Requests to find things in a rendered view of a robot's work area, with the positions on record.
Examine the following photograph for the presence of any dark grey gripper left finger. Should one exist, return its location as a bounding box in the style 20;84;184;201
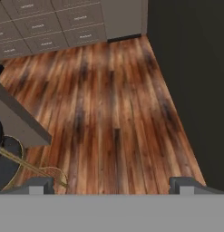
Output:
0;176;55;196

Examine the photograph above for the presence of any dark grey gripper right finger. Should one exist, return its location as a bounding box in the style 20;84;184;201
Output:
168;176;224;196

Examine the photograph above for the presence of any grey dining counter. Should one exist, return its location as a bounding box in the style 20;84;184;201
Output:
0;80;54;150

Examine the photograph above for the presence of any grey drawer cabinet run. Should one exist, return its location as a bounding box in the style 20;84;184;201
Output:
0;0;149;60

